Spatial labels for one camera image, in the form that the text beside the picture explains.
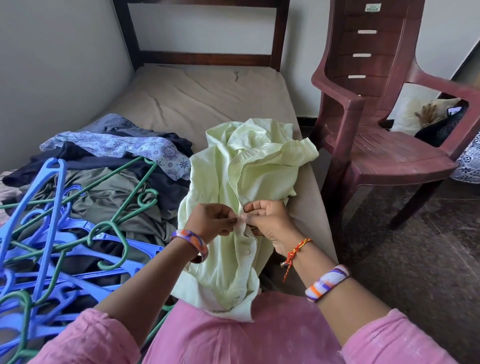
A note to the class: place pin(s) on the person's left hand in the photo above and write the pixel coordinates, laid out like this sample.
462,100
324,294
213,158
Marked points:
210,221

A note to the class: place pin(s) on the person's right hand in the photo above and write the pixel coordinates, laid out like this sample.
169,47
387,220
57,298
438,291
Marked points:
270,221

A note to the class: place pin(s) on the light yellow shirt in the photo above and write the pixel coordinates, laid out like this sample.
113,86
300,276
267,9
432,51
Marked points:
225,195

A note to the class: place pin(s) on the olive green button shirt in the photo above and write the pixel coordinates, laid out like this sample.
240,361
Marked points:
97,199

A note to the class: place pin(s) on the blue floral patterned garment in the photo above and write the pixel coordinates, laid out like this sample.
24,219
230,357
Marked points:
120,146

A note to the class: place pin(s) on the blue striped shirt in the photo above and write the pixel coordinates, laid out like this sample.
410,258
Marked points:
112,124

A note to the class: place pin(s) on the pile of blue hangers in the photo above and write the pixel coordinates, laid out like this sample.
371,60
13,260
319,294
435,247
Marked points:
45,187

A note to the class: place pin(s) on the person's right forearm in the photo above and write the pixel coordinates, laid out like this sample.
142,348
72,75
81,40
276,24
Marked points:
345,300

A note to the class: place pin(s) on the person's left forearm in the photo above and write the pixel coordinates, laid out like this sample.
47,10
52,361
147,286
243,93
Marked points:
142,292

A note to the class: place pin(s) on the dark wooden bed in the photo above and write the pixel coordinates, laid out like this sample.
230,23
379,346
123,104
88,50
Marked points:
202,58

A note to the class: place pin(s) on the striped orange purple bangle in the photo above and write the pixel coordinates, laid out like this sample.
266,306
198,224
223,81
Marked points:
191,240

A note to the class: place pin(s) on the striped white purple bangle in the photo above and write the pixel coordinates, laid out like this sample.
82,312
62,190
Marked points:
328,283

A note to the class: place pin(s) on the maroon plastic chair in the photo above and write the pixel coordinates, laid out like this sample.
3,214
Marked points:
390,154

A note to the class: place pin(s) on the black handbag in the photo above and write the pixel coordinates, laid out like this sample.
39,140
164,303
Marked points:
442,124

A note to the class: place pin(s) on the white chair label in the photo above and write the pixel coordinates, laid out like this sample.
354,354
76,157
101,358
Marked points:
373,7

